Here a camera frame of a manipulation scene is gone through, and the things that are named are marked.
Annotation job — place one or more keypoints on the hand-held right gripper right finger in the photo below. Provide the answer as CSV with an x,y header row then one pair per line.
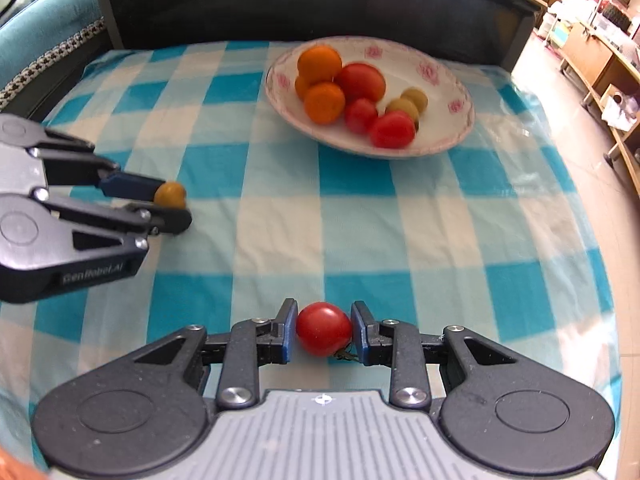
x,y
358,332

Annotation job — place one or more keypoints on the white plastic drawer shelf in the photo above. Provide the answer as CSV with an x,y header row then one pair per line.
x,y
555,30

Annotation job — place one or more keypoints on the teal blanket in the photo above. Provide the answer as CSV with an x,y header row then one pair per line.
x,y
50,20

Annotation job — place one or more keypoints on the medium yellow-brown longan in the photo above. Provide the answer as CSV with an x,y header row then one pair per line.
x,y
170,193

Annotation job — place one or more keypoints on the large orange-red tomato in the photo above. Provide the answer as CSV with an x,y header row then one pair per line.
x,y
360,81

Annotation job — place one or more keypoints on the small orange mandarin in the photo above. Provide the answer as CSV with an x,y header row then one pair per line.
x,y
325,103
301,87

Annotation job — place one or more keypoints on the white floral rimmed plate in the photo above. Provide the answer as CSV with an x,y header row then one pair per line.
x,y
440,125

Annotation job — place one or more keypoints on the blue white checkered tablecloth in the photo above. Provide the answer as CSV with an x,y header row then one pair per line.
x,y
280,210

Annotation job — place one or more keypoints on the oval deep red tomato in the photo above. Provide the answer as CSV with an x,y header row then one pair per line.
x,y
393,129

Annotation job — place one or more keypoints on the wooden cabinet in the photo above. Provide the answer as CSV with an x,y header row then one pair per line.
x,y
595,60

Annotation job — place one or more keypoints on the large orange mandarin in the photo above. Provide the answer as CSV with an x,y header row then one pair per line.
x,y
320,62

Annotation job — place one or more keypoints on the houndstooth fabric band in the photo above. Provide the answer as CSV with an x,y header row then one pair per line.
x,y
50,57

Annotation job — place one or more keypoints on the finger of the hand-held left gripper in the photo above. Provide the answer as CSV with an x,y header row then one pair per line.
x,y
170,220
130,186

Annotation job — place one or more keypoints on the small yellow-brown longan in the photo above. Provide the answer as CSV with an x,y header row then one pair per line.
x,y
419,99

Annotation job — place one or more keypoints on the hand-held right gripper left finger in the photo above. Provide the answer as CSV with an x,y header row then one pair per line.
x,y
286,332

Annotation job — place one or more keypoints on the red tomato with stem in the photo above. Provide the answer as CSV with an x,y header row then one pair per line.
x,y
324,328

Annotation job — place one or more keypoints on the small red tomato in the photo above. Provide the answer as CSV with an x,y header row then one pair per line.
x,y
360,115

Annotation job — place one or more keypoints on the black wooden headboard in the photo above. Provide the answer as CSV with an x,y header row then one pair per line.
x,y
200,5

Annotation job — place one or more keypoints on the large yellow-brown longan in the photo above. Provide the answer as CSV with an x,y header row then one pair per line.
x,y
400,106

